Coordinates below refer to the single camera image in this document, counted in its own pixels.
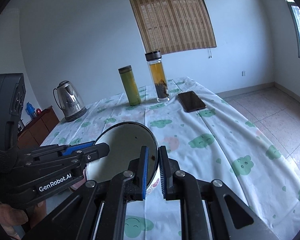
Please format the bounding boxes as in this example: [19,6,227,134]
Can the white tablecloth green clouds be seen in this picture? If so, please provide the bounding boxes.
[44,77,300,239]

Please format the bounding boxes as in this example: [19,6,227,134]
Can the small red apple ornament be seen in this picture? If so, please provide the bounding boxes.
[36,108,42,114]

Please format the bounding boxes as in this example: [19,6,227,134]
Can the white enamel bowl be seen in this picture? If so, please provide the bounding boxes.
[85,122,160,194]

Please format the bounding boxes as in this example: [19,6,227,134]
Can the black smartphone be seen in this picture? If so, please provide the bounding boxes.
[178,91,206,113]

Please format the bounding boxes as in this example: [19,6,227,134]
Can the blue thermos jug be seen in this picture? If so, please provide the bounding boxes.
[25,102,37,119]

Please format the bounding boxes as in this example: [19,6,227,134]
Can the green insulated bottle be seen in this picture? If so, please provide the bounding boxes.
[118,65,141,106]

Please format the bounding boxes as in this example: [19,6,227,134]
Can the bamboo window blind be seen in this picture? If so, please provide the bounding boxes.
[129,0,217,54]

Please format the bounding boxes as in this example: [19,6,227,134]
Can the person's left hand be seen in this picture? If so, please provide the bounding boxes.
[0,177,87,240]

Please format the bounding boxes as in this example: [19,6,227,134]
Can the brown wooden sideboard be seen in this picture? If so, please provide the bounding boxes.
[17,106,59,150]

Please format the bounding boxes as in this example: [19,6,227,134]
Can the glass tea bottle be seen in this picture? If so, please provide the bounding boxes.
[145,50,170,102]

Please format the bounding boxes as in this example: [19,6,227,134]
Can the stainless steel electric kettle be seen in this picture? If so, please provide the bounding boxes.
[53,80,87,122]

